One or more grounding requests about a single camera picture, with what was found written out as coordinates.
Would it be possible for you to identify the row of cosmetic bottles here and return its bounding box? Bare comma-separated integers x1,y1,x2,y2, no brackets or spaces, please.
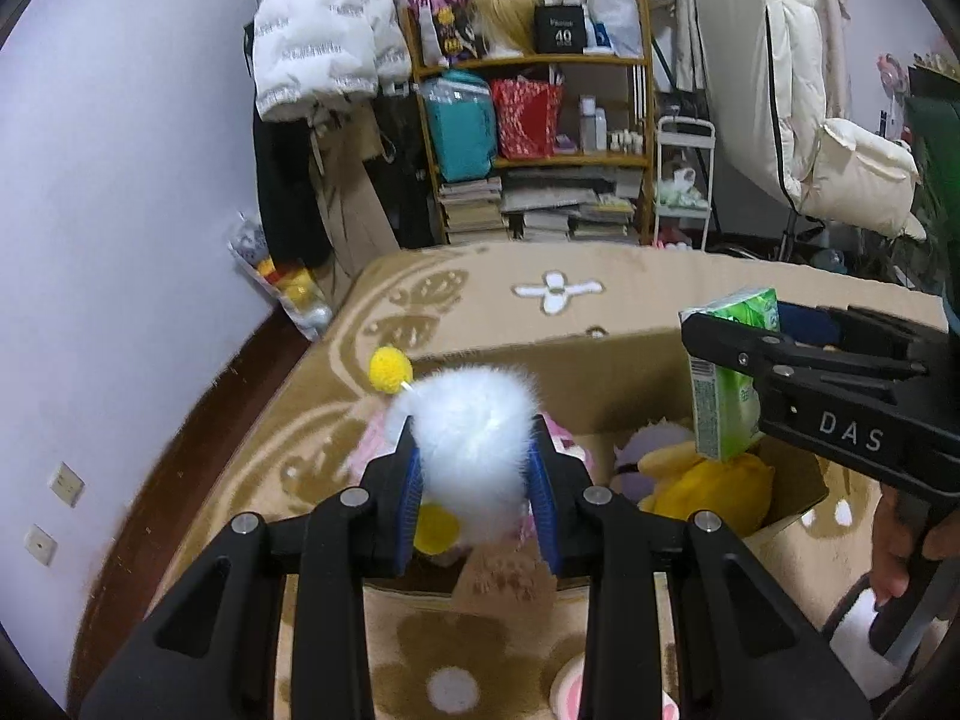
577,94,647,155

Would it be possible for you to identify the black box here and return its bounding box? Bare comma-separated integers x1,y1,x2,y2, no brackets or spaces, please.
534,2,586,55

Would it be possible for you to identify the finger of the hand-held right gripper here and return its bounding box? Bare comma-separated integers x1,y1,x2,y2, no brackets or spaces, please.
776,302,950,365
681,313,927,391

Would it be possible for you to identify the pile of books and papers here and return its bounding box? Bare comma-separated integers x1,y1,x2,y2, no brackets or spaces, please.
501,169,644,242

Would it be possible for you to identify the blond wig head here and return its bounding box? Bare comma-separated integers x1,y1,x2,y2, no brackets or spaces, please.
471,0,542,57

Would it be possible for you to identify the wooden shelf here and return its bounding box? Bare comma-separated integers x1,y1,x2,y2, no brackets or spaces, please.
397,0,657,245

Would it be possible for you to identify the clear bag of toys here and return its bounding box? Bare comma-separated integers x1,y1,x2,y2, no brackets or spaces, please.
227,214,335,342

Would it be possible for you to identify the white trolley cart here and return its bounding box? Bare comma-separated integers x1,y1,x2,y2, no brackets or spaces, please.
652,116,717,250

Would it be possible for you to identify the white plastic bag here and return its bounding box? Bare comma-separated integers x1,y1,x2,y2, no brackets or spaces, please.
585,0,644,57

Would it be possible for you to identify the pink swirl roll plush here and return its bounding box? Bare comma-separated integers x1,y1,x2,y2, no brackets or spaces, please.
551,652,680,720

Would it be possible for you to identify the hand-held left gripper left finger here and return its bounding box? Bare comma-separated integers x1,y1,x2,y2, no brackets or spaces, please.
79,414,425,720

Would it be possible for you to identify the purple-haired plush doll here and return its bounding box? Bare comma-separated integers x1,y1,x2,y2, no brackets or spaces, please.
613,422,695,500

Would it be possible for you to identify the teal bag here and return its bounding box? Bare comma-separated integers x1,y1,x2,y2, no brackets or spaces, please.
420,71,497,182

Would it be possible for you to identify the black and pink patterned bag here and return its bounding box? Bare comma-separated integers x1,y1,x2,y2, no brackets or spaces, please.
405,0,481,67

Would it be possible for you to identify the stack of books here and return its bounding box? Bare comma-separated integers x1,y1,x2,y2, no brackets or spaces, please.
437,178,505,245

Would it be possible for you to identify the pale green bag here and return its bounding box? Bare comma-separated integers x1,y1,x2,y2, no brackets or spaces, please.
658,169,710,211

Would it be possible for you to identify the white puffer jacket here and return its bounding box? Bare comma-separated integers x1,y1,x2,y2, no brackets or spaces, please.
251,0,412,121

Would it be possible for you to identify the person's right hand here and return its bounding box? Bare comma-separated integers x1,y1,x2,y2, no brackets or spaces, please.
872,478,938,608

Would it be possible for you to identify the green drink carton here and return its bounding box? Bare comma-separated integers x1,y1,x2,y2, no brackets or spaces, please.
681,286,781,462

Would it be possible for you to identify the red bag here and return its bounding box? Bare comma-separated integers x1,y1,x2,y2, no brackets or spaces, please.
491,77,565,160

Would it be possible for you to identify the yellow plush toy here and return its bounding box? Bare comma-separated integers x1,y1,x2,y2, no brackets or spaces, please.
637,444,775,537

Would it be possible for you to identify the white wall socket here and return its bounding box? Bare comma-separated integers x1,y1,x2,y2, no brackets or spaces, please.
47,463,85,507
22,523,59,567

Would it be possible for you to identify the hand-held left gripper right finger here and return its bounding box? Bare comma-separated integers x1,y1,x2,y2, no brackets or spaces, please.
527,416,875,720

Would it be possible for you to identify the black hanging coat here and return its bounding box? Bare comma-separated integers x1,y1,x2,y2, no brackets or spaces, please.
251,112,331,267

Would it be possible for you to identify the beige hanging coat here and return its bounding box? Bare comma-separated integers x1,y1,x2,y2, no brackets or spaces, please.
307,116,402,293

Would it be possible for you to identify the cardboard box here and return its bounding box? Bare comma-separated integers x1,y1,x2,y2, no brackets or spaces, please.
358,328,830,597

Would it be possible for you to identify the white fluffy pompom plush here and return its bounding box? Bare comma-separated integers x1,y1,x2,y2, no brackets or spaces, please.
370,345,542,554

